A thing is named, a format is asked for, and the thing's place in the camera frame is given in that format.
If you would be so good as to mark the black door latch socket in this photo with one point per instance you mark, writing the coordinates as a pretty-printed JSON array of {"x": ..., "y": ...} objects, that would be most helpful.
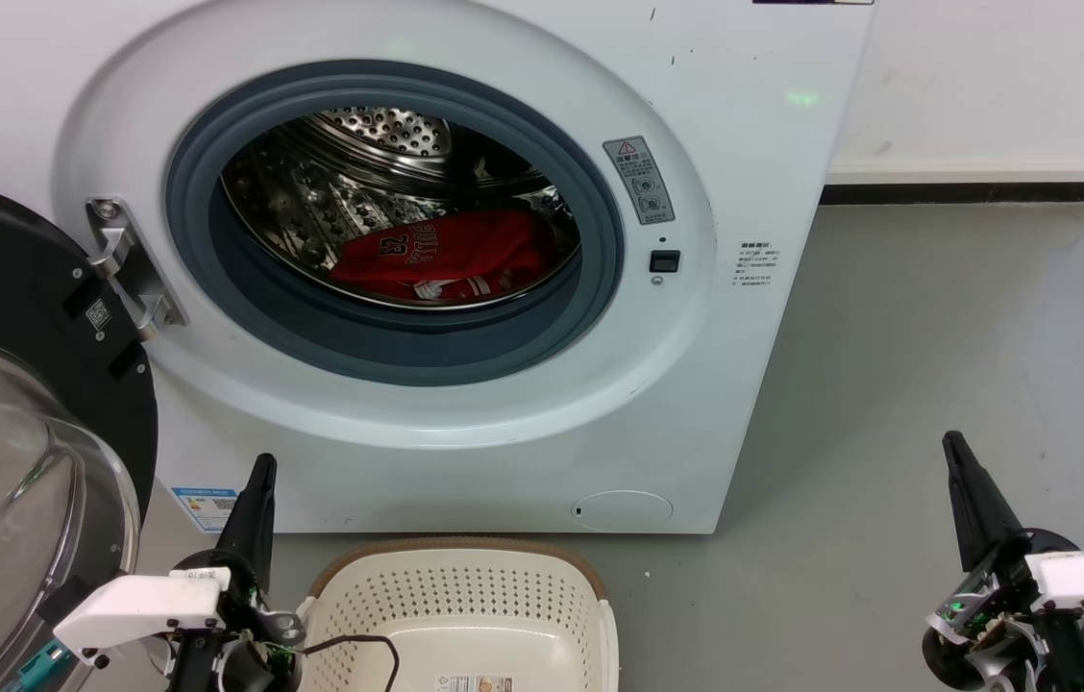
[{"x": 665, "y": 261}]

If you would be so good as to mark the cream perforated laundry basket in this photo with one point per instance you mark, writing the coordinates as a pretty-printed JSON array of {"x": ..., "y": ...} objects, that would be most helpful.
[{"x": 465, "y": 596}]

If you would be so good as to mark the small printed text sticker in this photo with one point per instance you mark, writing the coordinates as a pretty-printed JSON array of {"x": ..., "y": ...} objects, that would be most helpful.
[{"x": 755, "y": 264}]

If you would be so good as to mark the grey rubber door gasket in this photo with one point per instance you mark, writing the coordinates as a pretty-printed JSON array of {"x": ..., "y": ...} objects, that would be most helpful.
[{"x": 388, "y": 346}]

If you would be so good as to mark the silver door hinge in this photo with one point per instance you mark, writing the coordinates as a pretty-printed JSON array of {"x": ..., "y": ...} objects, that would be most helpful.
[{"x": 124, "y": 259}]

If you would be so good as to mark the round white filter cover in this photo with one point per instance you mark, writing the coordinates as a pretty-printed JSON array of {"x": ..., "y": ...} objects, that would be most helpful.
[{"x": 624, "y": 511}]

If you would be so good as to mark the grey warning label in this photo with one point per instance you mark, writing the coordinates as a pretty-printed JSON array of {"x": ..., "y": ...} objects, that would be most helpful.
[{"x": 638, "y": 183}]

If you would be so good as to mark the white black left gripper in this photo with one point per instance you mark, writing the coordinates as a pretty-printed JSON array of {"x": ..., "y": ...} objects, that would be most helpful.
[{"x": 143, "y": 605}]

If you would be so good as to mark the white front-load washing machine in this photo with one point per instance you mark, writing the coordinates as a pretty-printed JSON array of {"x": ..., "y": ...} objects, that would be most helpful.
[{"x": 744, "y": 144}]

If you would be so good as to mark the printed food package label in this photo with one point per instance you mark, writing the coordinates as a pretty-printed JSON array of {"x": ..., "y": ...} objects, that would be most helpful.
[{"x": 475, "y": 684}]

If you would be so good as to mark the blue white energy label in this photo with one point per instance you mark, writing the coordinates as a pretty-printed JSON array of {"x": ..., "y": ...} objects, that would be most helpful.
[{"x": 201, "y": 507}]

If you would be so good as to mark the red basketball jersey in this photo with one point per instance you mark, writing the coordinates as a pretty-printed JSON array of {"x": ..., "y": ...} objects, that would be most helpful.
[{"x": 465, "y": 250}]

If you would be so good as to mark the washing machine glass door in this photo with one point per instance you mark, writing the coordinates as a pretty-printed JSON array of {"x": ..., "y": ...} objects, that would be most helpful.
[{"x": 4, "y": 269}]

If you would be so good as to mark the black baseboard strip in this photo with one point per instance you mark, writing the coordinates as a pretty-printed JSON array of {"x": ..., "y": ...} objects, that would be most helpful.
[{"x": 965, "y": 192}]

